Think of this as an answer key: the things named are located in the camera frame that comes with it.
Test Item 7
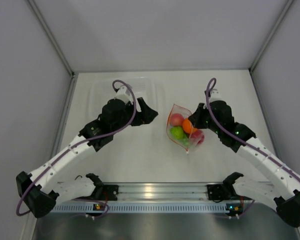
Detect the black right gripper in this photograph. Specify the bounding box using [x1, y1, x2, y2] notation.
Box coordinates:
[189, 102, 222, 135]

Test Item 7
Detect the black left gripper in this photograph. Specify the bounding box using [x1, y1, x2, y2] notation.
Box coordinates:
[111, 97, 157, 134]

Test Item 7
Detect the orange fake orange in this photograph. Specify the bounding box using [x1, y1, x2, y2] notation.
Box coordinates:
[182, 118, 198, 135]

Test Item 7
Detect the pink fake peach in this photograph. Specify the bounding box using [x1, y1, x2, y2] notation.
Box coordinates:
[169, 113, 185, 127]

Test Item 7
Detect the clear zip top bag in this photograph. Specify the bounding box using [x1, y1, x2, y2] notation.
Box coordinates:
[166, 104, 205, 154]

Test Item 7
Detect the green fake apple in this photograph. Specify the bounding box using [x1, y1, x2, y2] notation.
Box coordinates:
[170, 126, 185, 140]

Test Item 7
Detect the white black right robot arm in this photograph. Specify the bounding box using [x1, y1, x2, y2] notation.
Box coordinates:
[188, 100, 300, 228]

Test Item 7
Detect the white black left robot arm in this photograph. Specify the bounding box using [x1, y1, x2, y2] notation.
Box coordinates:
[16, 97, 158, 219]

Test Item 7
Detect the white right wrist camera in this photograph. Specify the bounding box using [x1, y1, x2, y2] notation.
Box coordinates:
[208, 89, 223, 103]

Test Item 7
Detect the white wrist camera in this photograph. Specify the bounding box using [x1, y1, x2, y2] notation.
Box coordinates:
[208, 89, 223, 103]
[115, 86, 131, 104]

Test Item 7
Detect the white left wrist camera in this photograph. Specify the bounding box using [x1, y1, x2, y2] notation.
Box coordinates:
[115, 86, 131, 104]

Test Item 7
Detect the aluminium mounting rail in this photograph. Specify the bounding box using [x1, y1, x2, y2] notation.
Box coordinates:
[57, 181, 276, 202]

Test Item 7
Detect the grey slotted cable duct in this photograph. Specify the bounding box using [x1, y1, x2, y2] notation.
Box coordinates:
[51, 202, 242, 214]

